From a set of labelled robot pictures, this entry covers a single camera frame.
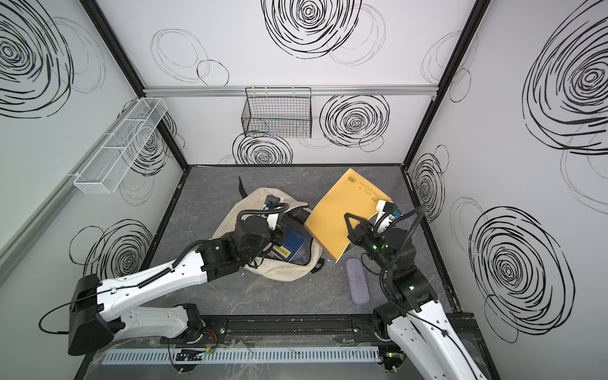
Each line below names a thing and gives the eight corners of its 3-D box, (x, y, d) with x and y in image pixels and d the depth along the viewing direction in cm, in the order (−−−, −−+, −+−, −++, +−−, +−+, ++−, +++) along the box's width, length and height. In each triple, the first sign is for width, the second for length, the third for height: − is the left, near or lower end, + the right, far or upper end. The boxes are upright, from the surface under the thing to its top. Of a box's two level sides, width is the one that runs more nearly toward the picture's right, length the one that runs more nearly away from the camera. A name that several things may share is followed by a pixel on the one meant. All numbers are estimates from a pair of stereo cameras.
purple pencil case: (349, 304, 81) (351, 301, 78) (345, 262, 90) (346, 258, 88) (367, 304, 81) (369, 301, 78) (361, 262, 90) (363, 258, 88)
